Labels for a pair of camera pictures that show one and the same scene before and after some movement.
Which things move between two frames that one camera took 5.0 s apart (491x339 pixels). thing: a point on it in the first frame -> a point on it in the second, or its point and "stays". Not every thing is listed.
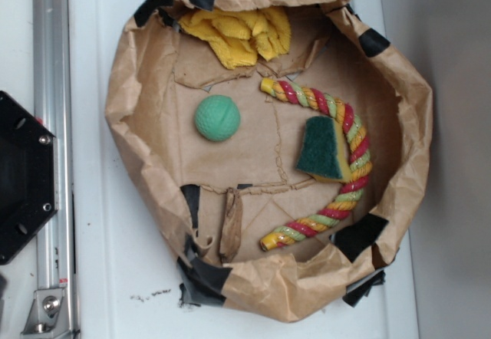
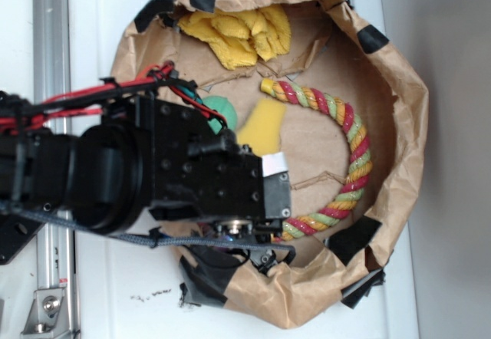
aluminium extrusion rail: [54, 110] stays
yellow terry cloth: [238, 37] stays
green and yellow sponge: [323, 153] -> [263, 130]
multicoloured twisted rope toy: [354, 187] stays
